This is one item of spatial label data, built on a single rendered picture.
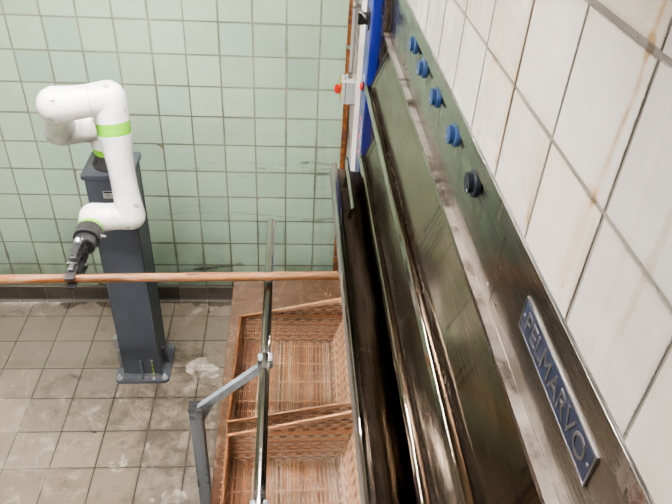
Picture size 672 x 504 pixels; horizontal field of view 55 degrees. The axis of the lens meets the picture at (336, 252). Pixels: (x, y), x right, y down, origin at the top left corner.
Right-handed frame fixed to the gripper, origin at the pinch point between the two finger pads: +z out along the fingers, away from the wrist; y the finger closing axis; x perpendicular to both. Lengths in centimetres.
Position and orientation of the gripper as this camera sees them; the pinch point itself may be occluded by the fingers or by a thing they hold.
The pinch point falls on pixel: (72, 277)
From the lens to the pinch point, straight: 228.2
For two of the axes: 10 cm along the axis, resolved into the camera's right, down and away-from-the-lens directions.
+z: 0.8, 6.1, -7.9
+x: -10.0, 0.1, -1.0
